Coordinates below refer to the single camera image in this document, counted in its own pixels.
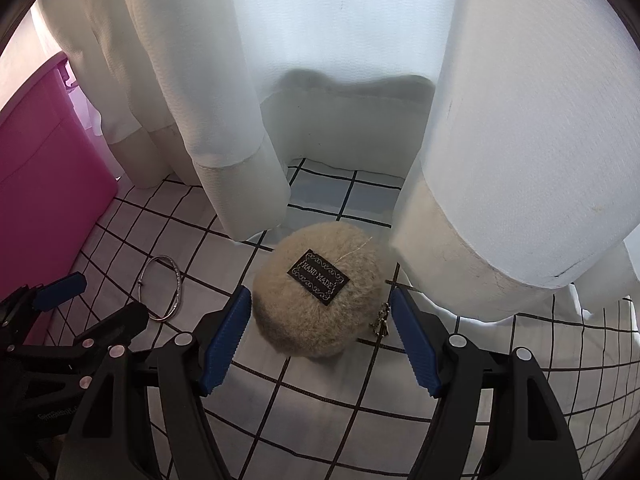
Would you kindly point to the pink plastic bin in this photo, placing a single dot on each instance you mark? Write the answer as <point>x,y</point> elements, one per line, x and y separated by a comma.
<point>40,200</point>

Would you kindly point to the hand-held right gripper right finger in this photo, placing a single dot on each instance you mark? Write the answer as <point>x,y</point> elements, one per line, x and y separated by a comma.
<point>415,345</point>

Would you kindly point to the black checked white tablecloth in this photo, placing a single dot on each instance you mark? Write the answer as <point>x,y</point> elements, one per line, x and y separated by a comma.
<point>325,390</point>

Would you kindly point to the beige fluffy pompom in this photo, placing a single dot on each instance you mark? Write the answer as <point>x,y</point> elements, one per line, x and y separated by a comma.
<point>300,320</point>

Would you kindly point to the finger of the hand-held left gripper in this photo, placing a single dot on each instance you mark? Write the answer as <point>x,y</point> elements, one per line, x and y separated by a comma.
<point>57,289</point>
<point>120,322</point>

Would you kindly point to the silver bangle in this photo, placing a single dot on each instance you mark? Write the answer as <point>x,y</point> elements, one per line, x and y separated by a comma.
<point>177,285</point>

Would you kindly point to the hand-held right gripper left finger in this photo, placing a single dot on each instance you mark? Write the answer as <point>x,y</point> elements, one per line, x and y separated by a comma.
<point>225,345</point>

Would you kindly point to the white curtain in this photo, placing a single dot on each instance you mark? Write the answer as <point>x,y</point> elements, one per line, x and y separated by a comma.
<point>350,35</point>

